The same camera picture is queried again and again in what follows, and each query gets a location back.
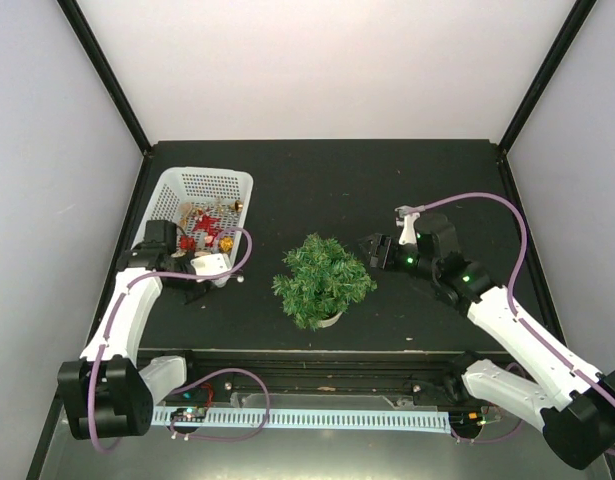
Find small green christmas tree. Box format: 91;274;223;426
272;233;377;330

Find white plastic perforated basket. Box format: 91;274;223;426
132;167;254;276

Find fairy light string white bulbs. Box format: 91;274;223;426
221;269;245;283

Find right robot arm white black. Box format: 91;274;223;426
360;213;615;470

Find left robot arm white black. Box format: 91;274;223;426
57;220;232;445

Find white tree pot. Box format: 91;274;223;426
316;312;342;329

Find red gift box ornament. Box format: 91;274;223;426
180;236;196;251

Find gold gift ornament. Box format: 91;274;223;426
218;236;234;254

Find red star ornament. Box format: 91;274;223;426
192;214;222;240

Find burlap bow ornament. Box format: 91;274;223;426
179;202;194;229

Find gold bell ornament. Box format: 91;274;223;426
231;200;244;212

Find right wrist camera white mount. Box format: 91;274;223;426
395;205;420;245

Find light blue slotted cable duct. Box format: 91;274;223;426
151;406;451;435

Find black frame post left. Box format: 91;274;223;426
55;0;153;157

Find black frame post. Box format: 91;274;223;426
496;0;599;151
55;0;153;157

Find black frame post right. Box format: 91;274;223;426
496;0;599;151

